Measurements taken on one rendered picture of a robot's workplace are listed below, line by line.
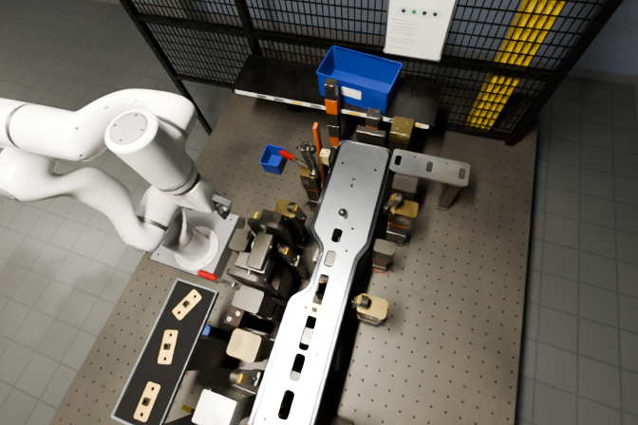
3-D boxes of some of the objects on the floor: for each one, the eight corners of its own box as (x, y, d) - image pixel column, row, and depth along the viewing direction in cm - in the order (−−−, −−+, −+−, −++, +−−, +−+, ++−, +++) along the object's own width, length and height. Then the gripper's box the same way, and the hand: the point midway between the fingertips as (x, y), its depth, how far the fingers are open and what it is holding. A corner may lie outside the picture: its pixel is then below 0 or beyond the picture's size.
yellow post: (456, 202, 227) (823, -355, 49) (428, 195, 231) (677, -342, 53) (459, 178, 234) (790, -379, 56) (433, 173, 238) (664, -365, 60)
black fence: (473, 212, 223) (666, -20, 85) (209, 151, 265) (51, -70, 127) (475, 194, 228) (660, -52, 90) (216, 137, 270) (73, -90, 132)
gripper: (223, 168, 65) (249, 204, 80) (147, 149, 69) (185, 187, 84) (207, 202, 62) (236, 232, 77) (128, 181, 66) (171, 214, 81)
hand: (208, 207), depth 80 cm, fingers open, 8 cm apart
